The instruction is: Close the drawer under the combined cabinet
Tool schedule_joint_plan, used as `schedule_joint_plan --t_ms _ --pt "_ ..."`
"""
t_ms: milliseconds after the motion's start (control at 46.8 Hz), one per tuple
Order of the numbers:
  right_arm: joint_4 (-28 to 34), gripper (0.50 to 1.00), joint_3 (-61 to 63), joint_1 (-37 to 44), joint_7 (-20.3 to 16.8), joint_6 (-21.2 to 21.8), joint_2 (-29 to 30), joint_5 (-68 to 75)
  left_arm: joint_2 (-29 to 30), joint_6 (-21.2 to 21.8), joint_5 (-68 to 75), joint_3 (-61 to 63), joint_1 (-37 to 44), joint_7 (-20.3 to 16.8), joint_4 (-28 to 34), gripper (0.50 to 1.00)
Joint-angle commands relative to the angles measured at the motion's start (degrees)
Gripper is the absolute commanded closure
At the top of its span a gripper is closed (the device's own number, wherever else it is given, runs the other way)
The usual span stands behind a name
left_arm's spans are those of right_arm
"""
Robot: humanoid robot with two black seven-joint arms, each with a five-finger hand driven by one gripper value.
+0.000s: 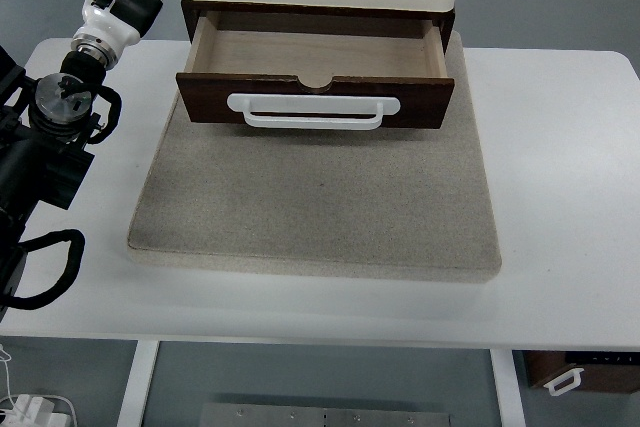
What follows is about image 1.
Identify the white cable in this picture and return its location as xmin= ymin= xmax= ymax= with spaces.
xmin=0 ymin=344 xmax=79 ymax=427

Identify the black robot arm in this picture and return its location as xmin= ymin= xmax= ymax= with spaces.
xmin=1 ymin=0 xmax=164 ymax=311

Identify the grey stone slab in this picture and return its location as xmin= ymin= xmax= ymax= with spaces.
xmin=127 ymin=35 xmax=502 ymax=282

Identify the brown drawer on floor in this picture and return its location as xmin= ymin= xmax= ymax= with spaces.
xmin=523 ymin=350 xmax=639 ymax=396

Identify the white handle on floor drawer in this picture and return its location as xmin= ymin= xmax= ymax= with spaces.
xmin=543 ymin=367 xmax=584 ymax=397

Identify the metal plate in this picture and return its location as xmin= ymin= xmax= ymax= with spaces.
xmin=199 ymin=403 xmax=451 ymax=427

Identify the dark wooden drawer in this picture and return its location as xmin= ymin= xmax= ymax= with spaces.
xmin=176 ymin=11 xmax=455 ymax=129

